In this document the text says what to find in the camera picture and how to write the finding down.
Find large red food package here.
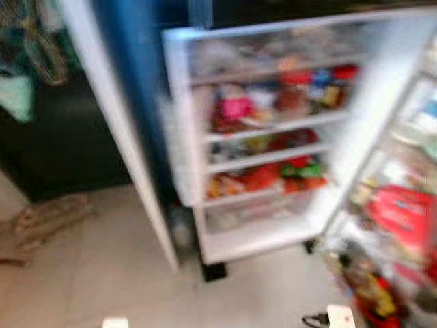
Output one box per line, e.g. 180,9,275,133
367,186,437,258

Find green and red packet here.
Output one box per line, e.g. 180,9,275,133
280,157,328,193

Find dark bottle with yellow label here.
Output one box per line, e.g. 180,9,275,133
340,256,412,328

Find brown jar with red lid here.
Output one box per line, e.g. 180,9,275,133
276,68,312,114

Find small red food packet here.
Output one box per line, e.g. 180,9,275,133
242,164,281,193

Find pink food packet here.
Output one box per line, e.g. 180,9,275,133
216,96,255,133

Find brown woven doormat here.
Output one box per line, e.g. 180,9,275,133
0,193,97,267

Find green underwear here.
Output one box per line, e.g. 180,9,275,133
0,74,36,124

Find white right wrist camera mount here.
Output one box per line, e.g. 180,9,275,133
326,305,356,328

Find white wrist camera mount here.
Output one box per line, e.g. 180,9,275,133
102,316,130,328
326,305,356,328

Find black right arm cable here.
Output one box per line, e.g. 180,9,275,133
302,312,330,328

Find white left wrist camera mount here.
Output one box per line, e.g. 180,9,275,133
102,316,130,328

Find bundle of wire hangers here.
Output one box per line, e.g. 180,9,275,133
0,0,70,87

